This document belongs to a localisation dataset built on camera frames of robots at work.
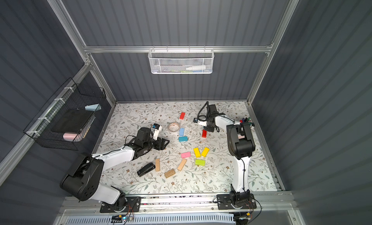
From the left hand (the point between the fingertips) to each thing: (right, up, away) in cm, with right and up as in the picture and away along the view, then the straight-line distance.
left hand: (166, 141), depth 89 cm
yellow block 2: (+25, -7, +3) cm, 26 cm away
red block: (+9, +16, +23) cm, 29 cm away
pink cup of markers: (+51, +13, +2) cm, 52 cm away
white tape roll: (+3, +7, +16) cm, 18 cm away
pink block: (+12, -9, +1) cm, 15 cm away
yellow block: (+19, -8, +2) cm, 21 cm away
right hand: (+28, +10, +15) cm, 33 cm away
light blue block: (+9, +5, +13) cm, 16 cm away
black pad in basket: (-41, +13, -21) cm, 48 cm away
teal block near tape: (+10, 0, +10) cm, 14 cm away
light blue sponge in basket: (-41, +21, -7) cm, 47 cm away
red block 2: (+25, +3, +11) cm, 27 cm away
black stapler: (-10, -15, -6) cm, 19 cm away
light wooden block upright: (-5, -14, -3) cm, 15 cm away
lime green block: (+21, -13, 0) cm, 25 cm away
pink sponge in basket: (-40, +6, -24) cm, 47 cm away
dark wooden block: (+3, -17, -6) cm, 19 cm away
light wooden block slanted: (+10, -14, -2) cm, 17 cm away
